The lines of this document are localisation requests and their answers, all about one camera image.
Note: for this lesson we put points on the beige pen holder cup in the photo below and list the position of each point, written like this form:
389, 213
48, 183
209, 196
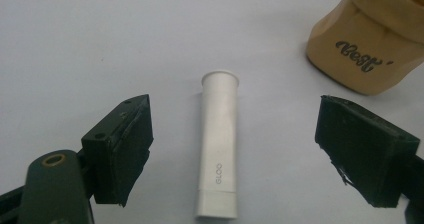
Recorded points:
366, 34

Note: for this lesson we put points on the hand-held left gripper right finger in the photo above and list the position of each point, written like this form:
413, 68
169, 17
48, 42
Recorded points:
366, 150

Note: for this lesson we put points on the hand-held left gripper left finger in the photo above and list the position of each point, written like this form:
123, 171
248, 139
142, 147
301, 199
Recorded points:
116, 157

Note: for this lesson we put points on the white glue stick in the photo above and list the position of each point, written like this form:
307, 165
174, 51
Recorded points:
218, 144

